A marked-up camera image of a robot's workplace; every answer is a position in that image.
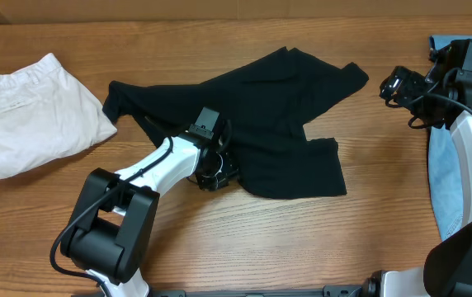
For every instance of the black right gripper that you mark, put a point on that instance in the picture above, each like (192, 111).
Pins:
(407, 82)

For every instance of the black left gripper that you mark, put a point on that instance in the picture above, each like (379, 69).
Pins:
(215, 183)

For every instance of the black t-shirt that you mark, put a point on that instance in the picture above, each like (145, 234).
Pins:
(267, 102)

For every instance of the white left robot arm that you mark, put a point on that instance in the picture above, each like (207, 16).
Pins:
(109, 229)

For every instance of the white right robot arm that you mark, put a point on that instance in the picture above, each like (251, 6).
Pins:
(440, 101)

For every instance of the light blue denim jeans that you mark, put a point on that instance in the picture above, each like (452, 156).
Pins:
(444, 168)

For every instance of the folded white shorts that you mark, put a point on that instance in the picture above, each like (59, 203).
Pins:
(46, 114)

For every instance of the black base frame rail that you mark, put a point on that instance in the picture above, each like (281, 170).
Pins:
(252, 293)

